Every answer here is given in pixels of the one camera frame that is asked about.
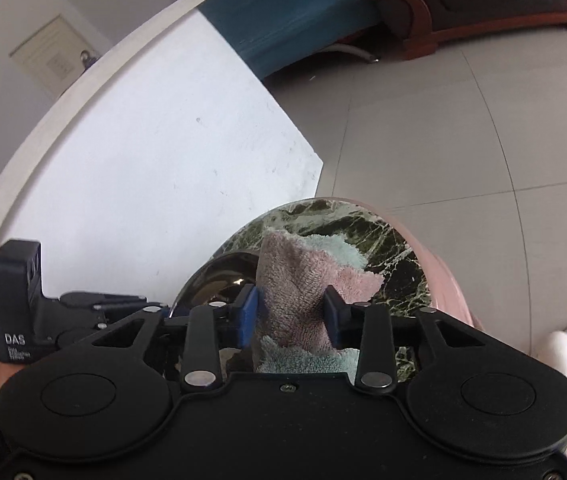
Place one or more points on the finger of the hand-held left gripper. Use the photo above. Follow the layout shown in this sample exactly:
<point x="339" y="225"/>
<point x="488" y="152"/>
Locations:
<point x="123" y="309"/>
<point x="103" y="297"/>

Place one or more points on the teal sofa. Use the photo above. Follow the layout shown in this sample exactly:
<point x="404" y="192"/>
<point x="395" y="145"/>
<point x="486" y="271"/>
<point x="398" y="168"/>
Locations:
<point x="293" y="15"/>

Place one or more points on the white sneaker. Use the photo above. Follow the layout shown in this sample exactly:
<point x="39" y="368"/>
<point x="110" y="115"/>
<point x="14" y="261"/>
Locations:
<point x="566" y="350"/>

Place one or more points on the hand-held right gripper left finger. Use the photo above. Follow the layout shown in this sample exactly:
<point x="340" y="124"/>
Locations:
<point x="249" y="319"/>

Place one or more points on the black leather sofa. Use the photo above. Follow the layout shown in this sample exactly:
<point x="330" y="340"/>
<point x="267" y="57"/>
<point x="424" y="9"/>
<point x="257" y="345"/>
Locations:
<point x="488" y="0"/>

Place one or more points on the pink and green towel cloth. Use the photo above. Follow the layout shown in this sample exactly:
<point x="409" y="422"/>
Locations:
<point x="298" y="300"/>

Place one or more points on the round green marble table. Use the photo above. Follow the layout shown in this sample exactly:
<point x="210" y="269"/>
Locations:
<point x="393" y="250"/>

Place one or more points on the paper wall notice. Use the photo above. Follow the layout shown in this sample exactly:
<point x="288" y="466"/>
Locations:
<point x="53" y="55"/>

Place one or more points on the person's left hand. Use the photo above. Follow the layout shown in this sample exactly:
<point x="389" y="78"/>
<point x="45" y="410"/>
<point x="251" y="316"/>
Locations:
<point x="12" y="373"/>

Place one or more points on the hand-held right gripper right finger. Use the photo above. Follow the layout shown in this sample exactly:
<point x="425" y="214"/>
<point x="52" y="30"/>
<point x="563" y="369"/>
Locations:
<point x="333" y="319"/>

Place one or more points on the stainless steel bowl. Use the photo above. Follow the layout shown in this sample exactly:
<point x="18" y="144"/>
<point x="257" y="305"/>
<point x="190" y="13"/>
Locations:
<point x="213" y="280"/>

